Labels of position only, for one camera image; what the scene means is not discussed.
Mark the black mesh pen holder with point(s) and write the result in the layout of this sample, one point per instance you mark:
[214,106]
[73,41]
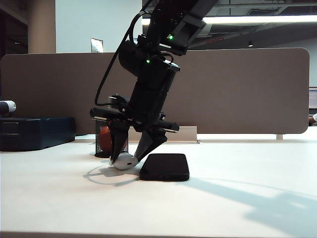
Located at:
[100,146]

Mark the background person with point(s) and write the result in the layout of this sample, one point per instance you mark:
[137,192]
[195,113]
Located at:
[313,118]

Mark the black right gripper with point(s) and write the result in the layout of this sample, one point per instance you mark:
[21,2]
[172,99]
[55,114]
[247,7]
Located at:
[151,99]

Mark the brown fabric desk divider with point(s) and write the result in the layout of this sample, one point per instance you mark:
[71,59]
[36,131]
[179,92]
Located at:
[235,86]

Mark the white divider support foot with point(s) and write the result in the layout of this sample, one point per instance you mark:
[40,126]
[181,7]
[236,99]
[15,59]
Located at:
[279,136]

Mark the background computer monitor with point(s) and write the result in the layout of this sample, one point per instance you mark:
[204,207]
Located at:
[313,99]

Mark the orange ball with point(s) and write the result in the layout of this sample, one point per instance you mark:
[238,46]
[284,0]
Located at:
[105,137]

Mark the red ceiling sign strip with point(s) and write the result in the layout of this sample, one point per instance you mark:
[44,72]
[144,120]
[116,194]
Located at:
[215,40]

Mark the white and grey cylinder tool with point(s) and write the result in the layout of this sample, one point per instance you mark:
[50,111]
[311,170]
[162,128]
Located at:
[7,107]

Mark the dark blue plastic case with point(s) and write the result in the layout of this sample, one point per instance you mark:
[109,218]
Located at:
[34,134]

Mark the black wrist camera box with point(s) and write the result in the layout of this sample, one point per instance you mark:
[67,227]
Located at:
[117,101]

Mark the round ceiling spot lamp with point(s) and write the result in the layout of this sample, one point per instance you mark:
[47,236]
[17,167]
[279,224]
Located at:
[250,44]

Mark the ceiling light strip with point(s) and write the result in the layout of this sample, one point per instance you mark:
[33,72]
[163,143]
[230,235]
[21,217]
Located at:
[260,19]

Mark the black smartphone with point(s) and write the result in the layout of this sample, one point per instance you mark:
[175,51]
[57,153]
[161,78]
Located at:
[164,167]

